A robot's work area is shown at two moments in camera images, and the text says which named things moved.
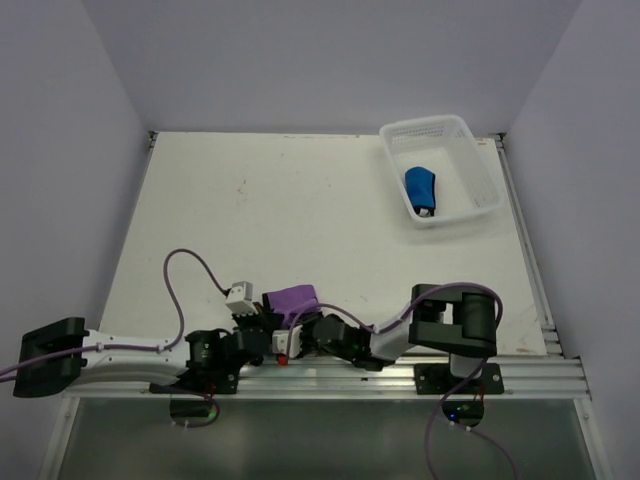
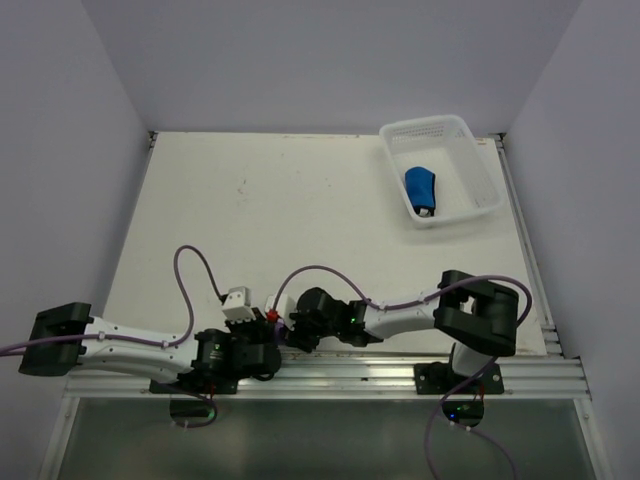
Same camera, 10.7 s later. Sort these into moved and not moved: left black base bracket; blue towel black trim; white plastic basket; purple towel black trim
Moved: purple towel black trim
Not moved: left black base bracket; white plastic basket; blue towel black trim
